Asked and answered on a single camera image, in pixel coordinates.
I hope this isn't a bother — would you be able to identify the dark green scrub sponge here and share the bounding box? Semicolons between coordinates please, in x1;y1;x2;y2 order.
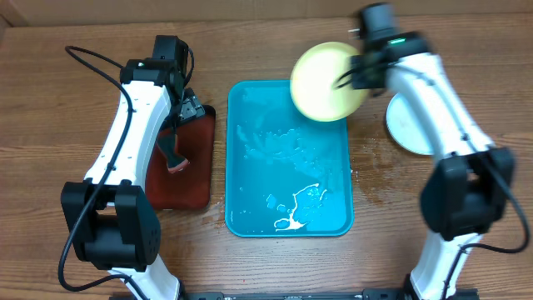
157;133;189;173

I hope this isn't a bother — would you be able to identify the green plate with ketchup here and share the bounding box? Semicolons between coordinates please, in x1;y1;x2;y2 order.
290;42;369;122

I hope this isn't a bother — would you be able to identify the light blue plate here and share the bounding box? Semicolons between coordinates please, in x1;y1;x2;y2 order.
385;93;433;156

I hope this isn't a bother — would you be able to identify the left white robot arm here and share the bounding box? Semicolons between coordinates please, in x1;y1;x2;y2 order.
57;35;206;299

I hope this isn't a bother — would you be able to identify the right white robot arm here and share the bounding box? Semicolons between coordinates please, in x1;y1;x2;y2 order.
349;2;515;299

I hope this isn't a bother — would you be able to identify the black tray with red water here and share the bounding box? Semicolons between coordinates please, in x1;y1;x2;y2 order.
145;105;216;210

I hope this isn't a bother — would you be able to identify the teal plastic serving tray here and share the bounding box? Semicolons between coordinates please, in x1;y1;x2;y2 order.
225;80;355;238

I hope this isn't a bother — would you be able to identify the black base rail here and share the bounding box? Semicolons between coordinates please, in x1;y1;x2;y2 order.
108;287;480;300

